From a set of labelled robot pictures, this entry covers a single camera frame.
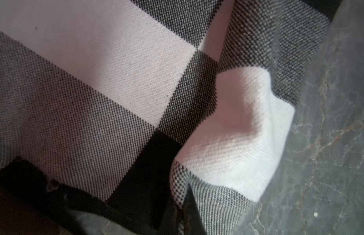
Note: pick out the black white checkered scarf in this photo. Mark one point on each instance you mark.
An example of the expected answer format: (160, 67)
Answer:
(113, 107)

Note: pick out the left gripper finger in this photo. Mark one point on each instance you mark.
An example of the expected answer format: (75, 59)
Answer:
(189, 214)

